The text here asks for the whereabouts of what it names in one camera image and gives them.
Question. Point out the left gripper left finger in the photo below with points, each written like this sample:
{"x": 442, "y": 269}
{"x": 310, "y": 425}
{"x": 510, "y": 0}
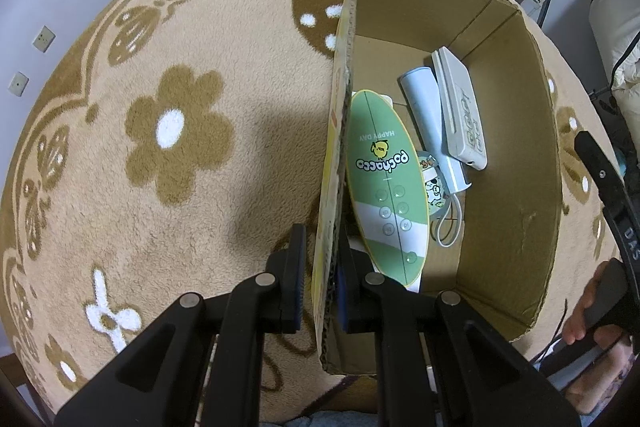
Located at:
{"x": 200, "y": 361}

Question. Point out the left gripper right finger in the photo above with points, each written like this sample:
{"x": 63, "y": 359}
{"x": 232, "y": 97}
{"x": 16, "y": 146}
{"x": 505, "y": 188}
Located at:
{"x": 438, "y": 361}

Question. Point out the green oval Pochacco remote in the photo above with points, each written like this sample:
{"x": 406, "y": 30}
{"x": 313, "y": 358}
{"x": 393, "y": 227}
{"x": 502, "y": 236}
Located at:
{"x": 387, "y": 186}

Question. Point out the round cartoon earphone case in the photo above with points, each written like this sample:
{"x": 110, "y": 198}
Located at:
{"x": 435, "y": 188}

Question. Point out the white Audeo remote control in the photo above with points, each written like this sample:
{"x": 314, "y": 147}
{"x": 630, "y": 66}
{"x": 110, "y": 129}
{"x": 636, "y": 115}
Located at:
{"x": 463, "y": 126}

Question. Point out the light blue cylinder device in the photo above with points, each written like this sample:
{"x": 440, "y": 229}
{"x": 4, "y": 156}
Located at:
{"x": 421, "y": 92}

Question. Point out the cardboard box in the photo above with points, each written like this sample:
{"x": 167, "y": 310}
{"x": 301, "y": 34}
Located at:
{"x": 497, "y": 241}

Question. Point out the person's right hand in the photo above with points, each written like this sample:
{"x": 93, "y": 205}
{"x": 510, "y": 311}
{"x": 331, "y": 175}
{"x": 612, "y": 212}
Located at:
{"x": 608, "y": 337}

